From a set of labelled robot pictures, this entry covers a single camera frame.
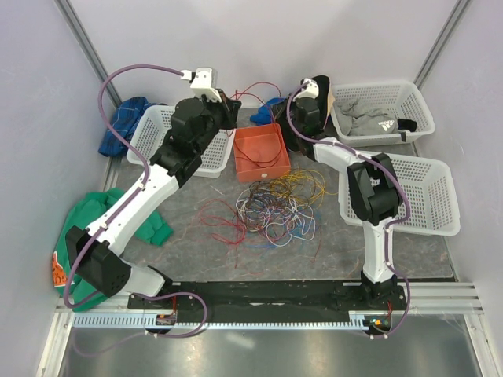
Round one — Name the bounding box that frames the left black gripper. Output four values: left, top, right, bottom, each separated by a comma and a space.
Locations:
194, 89, 241, 154

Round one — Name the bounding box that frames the red wire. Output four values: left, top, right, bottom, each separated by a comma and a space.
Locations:
229, 81, 288, 168

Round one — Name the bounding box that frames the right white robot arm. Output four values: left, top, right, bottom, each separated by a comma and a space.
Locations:
272, 97, 410, 309

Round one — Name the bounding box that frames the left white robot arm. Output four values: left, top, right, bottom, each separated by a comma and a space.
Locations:
65, 96, 241, 309

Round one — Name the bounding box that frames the bright blue cloth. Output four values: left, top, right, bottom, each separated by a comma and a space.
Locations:
250, 97, 284, 125

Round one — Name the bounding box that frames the black bucket hat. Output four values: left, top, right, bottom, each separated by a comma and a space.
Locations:
281, 75, 334, 153

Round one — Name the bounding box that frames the orange square box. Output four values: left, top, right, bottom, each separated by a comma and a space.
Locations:
233, 123, 291, 183

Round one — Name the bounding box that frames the grey adidas garment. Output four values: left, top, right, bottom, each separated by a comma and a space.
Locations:
333, 99, 417, 137

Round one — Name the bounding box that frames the left white plastic basket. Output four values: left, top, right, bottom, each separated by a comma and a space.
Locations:
130, 104, 235, 178

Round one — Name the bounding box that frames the blue plaid cloth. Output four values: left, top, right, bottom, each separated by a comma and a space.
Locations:
98, 97, 156, 157

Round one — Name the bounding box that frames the far right white basket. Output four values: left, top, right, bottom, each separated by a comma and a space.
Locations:
331, 80, 435, 148

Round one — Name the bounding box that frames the near right white basket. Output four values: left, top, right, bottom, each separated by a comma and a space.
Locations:
338, 150, 461, 237

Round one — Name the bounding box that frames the green shirt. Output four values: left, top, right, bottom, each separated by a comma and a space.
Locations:
52, 188, 173, 312

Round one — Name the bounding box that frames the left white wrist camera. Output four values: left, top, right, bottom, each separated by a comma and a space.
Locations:
181, 68, 222, 103

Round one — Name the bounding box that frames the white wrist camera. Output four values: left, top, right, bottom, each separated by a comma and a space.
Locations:
181, 68, 222, 103
296, 78, 319, 99

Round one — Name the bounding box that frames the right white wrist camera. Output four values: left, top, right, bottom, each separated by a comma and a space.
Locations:
296, 78, 319, 99

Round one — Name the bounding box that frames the yellow wire bundle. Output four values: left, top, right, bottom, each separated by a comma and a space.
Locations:
270, 167, 339, 205

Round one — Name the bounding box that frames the tangled multicolour wire pile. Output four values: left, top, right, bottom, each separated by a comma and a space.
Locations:
196, 178, 339, 276

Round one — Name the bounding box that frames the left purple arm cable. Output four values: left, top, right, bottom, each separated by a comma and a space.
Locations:
62, 64, 185, 309

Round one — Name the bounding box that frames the slotted cable duct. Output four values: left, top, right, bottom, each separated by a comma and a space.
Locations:
72, 313, 383, 331

